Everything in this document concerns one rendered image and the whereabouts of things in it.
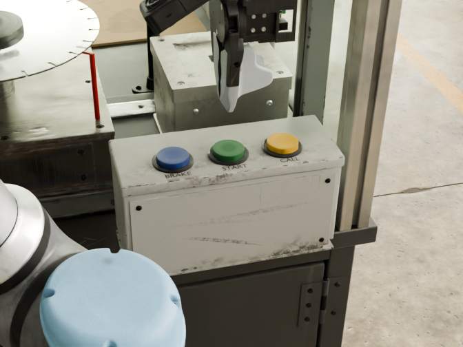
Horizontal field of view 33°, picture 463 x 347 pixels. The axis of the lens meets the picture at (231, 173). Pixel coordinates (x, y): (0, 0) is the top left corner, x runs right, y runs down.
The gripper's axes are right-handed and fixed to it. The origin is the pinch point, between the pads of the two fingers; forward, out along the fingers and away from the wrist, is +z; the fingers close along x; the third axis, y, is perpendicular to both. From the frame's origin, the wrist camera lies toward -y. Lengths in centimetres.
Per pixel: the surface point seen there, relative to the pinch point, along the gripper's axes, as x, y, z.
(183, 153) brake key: -0.2, -5.0, 6.5
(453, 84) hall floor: 161, 136, 98
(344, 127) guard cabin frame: 2.0, 16.9, 7.2
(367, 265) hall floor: 69, 60, 97
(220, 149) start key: -0.2, -0.4, 6.5
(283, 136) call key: 0.8, 8.1, 6.5
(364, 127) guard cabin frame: 0.4, 19.0, 6.6
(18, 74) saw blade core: 17.0, -23.1, 2.2
